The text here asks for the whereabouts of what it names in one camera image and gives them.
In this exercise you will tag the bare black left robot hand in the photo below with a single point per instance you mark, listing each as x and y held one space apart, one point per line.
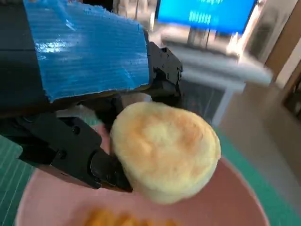
82 54

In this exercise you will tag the round toy bread bun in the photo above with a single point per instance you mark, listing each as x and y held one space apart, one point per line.
164 150

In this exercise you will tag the pink bowl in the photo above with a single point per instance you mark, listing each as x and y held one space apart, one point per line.
58 207

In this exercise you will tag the oblong orange toy bread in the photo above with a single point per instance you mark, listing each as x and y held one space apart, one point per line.
122 219

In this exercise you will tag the white glass-sided cabinet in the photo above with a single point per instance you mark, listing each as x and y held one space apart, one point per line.
211 70

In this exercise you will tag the blue monitor screen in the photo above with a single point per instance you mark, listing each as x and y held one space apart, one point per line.
207 14

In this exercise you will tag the green cutting mat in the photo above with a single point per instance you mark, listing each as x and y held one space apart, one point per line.
11 188

